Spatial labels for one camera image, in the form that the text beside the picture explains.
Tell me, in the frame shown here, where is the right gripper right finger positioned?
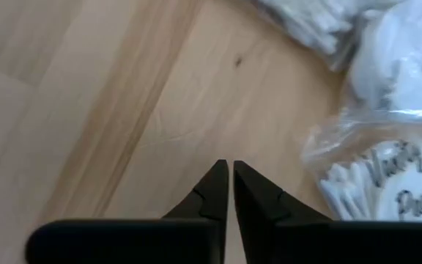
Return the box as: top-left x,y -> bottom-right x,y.
232,160 -> 422,264

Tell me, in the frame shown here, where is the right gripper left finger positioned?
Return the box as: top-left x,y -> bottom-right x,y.
23,158 -> 230,264

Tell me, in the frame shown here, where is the vanity pack cotton bag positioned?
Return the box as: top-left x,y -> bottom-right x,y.
300,109 -> 422,222
253,0 -> 422,122

